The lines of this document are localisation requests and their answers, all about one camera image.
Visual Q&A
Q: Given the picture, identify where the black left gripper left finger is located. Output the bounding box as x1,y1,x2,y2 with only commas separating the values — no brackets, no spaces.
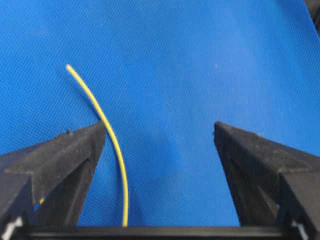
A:
0,122,106,240

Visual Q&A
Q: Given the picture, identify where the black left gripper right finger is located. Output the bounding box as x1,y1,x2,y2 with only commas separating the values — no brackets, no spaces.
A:
213,121,320,240

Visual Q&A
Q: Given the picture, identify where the yellow solder wire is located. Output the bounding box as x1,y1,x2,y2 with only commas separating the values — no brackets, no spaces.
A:
65,63,130,228

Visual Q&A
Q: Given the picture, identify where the blue table cloth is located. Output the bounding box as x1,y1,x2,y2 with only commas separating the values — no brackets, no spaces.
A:
0,0,320,226

